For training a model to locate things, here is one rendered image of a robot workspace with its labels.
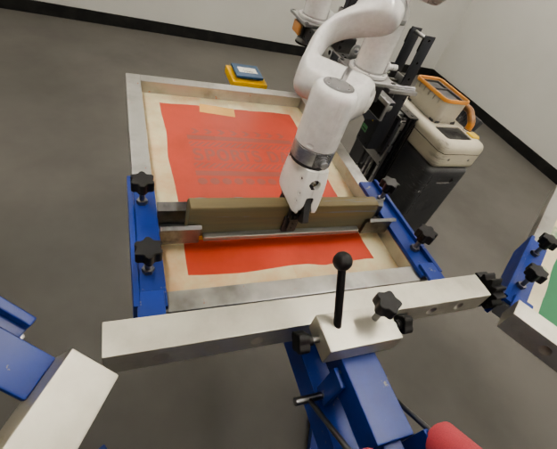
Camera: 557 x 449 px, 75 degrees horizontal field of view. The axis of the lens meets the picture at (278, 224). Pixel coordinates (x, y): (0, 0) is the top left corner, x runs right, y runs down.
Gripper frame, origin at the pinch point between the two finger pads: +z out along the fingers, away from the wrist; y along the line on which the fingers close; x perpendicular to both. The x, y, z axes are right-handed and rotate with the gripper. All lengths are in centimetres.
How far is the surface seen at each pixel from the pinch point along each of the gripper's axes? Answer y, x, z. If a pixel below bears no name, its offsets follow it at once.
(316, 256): -6.1, -6.8, 6.0
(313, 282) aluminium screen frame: -14.8, -1.2, 2.6
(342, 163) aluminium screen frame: 22.9, -25.7, 2.8
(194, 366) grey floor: 14, 6, 102
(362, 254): -6.6, -18.3, 6.0
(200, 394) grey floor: 3, 6, 102
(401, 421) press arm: -40.9, -2.2, -2.4
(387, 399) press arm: -37.9, -1.6, -2.4
